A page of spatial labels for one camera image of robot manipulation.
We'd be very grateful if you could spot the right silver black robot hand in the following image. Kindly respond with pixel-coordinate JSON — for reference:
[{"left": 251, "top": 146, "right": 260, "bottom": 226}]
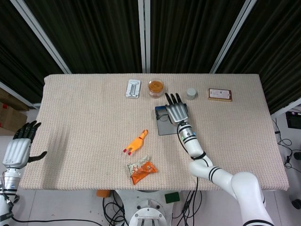
[{"left": 164, "top": 92, "right": 190, "bottom": 125}]

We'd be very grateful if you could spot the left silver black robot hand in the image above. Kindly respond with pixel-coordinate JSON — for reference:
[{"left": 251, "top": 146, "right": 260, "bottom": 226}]
[{"left": 2, "top": 120, "right": 48, "bottom": 170}]

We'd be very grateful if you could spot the blue glasses case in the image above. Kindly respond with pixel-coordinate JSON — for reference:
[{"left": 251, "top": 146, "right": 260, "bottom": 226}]
[{"left": 154, "top": 103, "right": 190, "bottom": 136}]

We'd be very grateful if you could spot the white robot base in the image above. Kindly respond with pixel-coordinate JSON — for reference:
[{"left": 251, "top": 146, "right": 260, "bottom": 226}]
[{"left": 115, "top": 189, "right": 189, "bottom": 226}]

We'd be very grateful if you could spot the small white-lidded jar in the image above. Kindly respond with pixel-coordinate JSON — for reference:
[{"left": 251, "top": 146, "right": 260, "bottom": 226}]
[{"left": 186, "top": 88, "right": 198, "bottom": 100}]

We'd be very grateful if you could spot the brown cardboard box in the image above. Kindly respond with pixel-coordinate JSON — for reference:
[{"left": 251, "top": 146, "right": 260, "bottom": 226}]
[{"left": 0, "top": 88, "right": 28, "bottom": 136}]

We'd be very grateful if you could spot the flat brown box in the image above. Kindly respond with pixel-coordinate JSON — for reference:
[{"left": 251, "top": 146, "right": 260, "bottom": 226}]
[{"left": 207, "top": 88, "right": 233, "bottom": 103}]

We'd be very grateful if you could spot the clear jar with orange contents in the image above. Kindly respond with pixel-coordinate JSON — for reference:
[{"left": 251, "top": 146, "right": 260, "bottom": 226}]
[{"left": 147, "top": 79, "right": 166, "bottom": 98}]

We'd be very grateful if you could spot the yellow rubber chicken toy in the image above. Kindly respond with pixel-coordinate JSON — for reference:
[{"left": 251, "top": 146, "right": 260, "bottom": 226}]
[{"left": 122, "top": 129, "right": 149, "bottom": 156}]

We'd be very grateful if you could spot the orange snack packet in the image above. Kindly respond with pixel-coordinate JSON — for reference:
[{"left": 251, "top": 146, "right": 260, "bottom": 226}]
[{"left": 127, "top": 155, "right": 158, "bottom": 186}]

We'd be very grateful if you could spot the black curtain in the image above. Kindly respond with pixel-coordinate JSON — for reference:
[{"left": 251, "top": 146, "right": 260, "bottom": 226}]
[
  {"left": 150, "top": 0, "right": 246, "bottom": 73},
  {"left": 23, "top": 0, "right": 143, "bottom": 73},
  {"left": 0, "top": 0, "right": 65, "bottom": 104},
  {"left": 216, "top": 0, "right": 301, "bottom": 111}
]

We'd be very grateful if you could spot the beige woven tablecloth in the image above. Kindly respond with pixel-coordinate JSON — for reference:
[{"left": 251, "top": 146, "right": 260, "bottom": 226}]
[{"left": 19, "top": 73, "right": 290, "bottom": 192}]

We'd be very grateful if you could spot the green block under table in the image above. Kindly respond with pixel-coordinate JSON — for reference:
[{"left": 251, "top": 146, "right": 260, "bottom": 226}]
[{"left": 164, "top": 192, "right": 181, "bottom": 204}]

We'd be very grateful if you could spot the black screen device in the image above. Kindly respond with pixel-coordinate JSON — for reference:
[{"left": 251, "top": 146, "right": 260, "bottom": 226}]
[{"left": 285, "top": 111, "right": 301, "bottom": 129}]

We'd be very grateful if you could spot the aluminium frame bar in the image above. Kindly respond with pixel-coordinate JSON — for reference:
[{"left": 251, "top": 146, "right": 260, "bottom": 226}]
[
  {"left": 0, "top": 81, "right": 40, "bottom": 109},
  {"left": 270, "top": 97, "right": 301, "bottom": 118}
]

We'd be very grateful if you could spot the aluminium frame post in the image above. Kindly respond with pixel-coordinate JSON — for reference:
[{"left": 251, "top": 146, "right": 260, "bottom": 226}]
[
  {"left": 10, "top": 0, "right": 71, "bottom": 74},
  {"left": 210, "top": 0, "right": 258, "bottom": 74},
  {"left": 137, "top": 0, "right": 151, "bottom": 73}
]

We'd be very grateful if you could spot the black cable bundle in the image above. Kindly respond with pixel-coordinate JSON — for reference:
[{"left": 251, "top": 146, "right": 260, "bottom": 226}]
[
  {"left": 102, "top": 190, "right": 129, "bottom": 226},
  {"left": 173, "top": 190, "right": 203, "bottom": 226}
]

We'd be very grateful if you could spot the black floor cable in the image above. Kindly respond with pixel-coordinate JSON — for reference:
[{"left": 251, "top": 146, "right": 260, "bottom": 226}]
[{"left": 272, "top": 117, "right": 301, "bottom": 169}]

